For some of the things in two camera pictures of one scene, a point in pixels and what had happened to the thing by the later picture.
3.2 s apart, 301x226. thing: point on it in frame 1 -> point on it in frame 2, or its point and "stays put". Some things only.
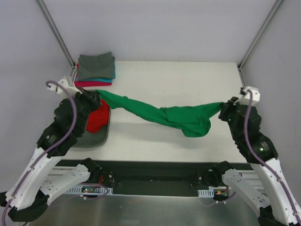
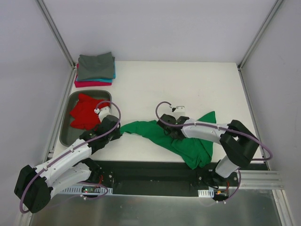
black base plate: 160,177 stays put
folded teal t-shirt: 110,80 stays put
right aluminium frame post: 276,4 stays put
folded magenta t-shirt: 82,83 stays put
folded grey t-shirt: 101,66 stays put
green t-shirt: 192,120 -> 194,151
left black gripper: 90,99 -> 115,131
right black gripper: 228,107 -> 165,121
